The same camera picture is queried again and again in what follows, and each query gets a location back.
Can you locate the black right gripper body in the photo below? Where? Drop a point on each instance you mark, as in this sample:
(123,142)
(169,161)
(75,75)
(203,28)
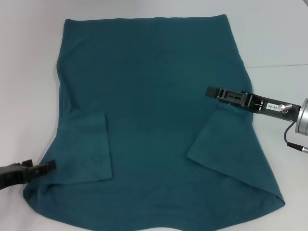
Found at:
(272,108)

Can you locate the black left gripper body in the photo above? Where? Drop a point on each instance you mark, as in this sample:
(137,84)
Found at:
(13,175)

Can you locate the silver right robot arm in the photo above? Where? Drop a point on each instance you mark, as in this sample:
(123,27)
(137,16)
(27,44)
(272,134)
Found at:
(303,118)

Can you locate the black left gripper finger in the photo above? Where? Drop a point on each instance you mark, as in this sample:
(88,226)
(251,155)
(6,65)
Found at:
(39,170)

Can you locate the blue shirt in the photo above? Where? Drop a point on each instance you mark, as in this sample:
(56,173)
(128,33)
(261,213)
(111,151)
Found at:
(156,72)

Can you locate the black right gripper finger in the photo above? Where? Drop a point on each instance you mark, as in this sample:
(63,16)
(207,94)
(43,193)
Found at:
(231,97)

